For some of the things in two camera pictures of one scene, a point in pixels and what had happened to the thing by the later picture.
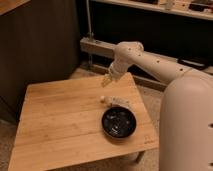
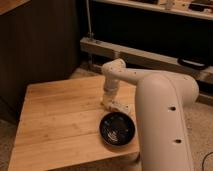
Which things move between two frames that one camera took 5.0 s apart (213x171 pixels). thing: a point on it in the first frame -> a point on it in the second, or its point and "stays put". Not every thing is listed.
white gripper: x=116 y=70 -> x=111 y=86
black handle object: x=196 y=64 stays put
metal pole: x=90 y=34 stays put
